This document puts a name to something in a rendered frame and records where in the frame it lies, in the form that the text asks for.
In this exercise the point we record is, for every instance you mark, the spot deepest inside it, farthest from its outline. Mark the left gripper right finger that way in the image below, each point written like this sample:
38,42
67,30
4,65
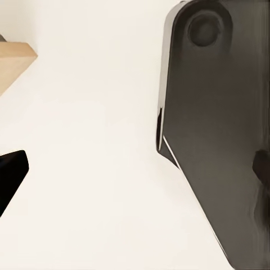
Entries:
261,167

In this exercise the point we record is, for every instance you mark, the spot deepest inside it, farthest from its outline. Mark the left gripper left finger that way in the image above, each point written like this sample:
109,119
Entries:
13,169

